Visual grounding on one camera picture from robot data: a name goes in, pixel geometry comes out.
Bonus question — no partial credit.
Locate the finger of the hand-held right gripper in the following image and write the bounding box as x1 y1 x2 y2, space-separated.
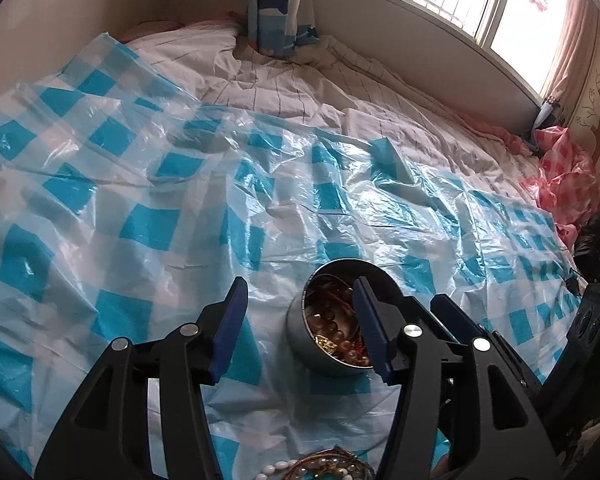
429 292 543 401

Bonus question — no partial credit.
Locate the pile of mixed jewelry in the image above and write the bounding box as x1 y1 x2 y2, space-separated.
257 447 381 480

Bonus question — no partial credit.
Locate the white striped bedsheet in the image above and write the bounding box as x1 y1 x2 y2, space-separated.
125 22 536 196

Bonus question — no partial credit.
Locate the window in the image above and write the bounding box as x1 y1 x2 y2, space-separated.
360 0 576 96

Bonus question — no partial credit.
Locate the white pearl bracelet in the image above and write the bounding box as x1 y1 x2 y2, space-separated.
257 462 301 478

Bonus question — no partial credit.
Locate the pink blanket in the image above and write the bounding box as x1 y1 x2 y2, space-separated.
450 110 531 153

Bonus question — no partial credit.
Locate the dark red bead bracelet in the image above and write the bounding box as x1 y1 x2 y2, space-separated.
347 330 376 368

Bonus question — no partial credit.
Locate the black plastic bag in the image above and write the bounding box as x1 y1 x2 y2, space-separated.
572 210 600 281

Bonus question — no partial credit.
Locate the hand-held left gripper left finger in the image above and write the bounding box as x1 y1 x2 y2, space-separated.
32 276 248 480

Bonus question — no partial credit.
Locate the pale curtain with blue hem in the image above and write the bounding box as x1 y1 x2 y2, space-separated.
532 0 596 133

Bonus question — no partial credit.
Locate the blue checkered plastic sheet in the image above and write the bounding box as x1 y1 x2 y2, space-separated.
0 32 588 480

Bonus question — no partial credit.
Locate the amber bead bracelet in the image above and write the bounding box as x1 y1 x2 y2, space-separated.
305 305 361 356

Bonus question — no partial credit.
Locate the pink checkered plastic sheet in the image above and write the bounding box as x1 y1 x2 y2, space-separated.
520 125 600 241

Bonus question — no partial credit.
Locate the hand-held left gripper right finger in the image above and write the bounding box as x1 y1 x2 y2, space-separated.
352 277 563 480

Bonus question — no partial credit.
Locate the round metal tin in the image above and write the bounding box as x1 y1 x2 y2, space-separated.
286 258 406 377

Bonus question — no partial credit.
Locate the blue patterned pillow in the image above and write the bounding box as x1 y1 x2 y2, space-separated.
245 0 321 58

